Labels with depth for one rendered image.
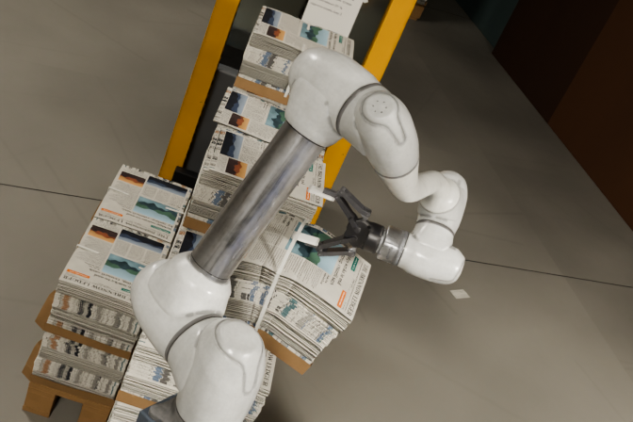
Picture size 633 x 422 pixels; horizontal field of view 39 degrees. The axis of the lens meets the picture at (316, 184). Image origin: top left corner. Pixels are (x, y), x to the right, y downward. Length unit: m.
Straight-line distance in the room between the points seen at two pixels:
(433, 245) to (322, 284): 0.29
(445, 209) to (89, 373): 1.42
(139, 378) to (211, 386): 0.65
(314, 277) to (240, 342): 0.45
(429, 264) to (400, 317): 2.15
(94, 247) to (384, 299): 1.80
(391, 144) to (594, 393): 3.11
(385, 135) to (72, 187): 2.79
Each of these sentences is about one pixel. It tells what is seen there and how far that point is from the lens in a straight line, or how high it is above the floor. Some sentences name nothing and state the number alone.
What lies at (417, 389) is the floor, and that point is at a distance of 4.00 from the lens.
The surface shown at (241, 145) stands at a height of 1.07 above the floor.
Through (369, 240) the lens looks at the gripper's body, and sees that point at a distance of 2.19.
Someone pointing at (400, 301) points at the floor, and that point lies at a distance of 4.43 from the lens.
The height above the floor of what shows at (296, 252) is 1.19.
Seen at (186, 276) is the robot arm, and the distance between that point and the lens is 1.92.
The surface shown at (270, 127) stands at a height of 1.07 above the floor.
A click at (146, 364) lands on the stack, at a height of 0.77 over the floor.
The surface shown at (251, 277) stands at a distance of 2.21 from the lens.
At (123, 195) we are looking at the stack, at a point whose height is 0.60.
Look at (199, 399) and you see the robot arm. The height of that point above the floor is 1.14.
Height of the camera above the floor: 2.47
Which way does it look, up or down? 30 degrees down
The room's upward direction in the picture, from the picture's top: 24 degrees clockwise
